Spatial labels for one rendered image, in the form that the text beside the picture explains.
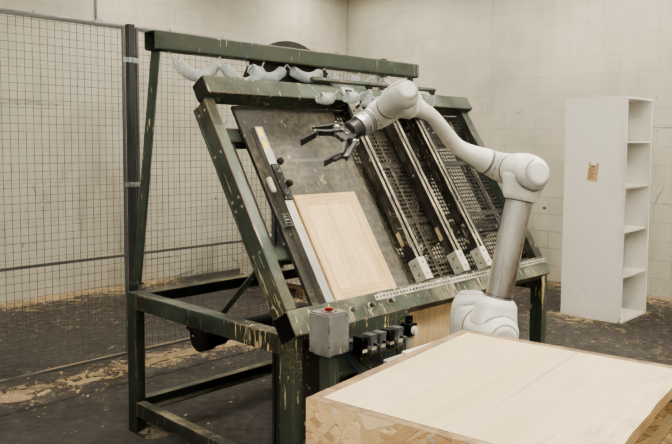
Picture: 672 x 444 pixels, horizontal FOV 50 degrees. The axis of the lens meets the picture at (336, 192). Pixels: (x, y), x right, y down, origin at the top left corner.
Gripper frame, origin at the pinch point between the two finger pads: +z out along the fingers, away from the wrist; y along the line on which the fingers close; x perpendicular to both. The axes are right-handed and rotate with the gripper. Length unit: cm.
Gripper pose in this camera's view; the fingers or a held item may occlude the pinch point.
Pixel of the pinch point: (314, 151)
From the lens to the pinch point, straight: 262.0
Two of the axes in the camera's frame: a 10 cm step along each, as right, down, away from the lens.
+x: -0.1, 6.7, 7.4
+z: -7.7, 4.7, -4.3
